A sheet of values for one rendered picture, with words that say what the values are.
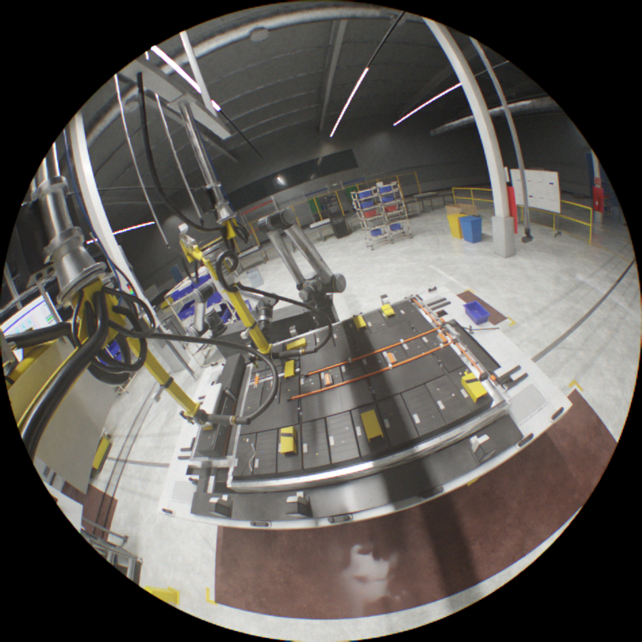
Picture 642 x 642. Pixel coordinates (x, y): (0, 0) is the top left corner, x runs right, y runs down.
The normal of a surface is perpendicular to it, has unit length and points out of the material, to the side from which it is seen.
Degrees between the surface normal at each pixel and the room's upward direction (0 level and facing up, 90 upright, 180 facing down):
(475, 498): 0
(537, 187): 90
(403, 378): 0
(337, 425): 0
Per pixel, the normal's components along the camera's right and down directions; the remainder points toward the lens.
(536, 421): -0.33, -0.80
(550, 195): -0.92, 0.38
